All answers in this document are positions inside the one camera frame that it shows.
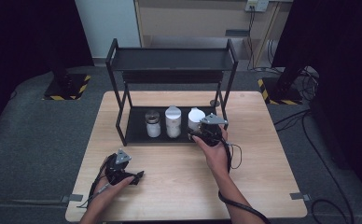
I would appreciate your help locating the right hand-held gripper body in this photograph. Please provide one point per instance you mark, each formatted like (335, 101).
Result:
(211, 135)

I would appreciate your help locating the round grey table disc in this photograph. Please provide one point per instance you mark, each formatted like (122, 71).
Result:
(215, 103)

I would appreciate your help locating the white wall socket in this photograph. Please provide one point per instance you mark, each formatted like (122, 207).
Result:
(257, 4)

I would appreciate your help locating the dark curtain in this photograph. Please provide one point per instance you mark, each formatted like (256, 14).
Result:
(341, 62)
(30, 37)

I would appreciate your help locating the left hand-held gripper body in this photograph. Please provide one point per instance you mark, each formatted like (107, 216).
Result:
(117, 171)

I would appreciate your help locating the grey tape strip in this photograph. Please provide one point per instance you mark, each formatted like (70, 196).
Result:
(299, 196)
(72, 198)

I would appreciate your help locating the white-lidded jar of yellowish powder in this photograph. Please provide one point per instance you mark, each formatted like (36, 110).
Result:
(195, 119)

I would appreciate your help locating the person's right hand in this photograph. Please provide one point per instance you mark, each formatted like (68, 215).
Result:
(216, 155)

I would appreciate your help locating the black metal shelf rack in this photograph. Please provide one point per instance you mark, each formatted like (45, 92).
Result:
(173, 77)

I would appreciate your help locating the white-lidded jar of white powder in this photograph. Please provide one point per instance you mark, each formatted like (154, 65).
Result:
(173, 123)

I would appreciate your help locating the person's left hand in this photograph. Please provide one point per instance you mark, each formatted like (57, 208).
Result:
(107, 193)

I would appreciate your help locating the glass jar with silver lid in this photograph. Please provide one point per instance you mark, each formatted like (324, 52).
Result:
(153, 126)

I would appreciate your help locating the striped-edge black stand base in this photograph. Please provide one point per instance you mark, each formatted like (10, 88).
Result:
(283, 91)
(65, 88)

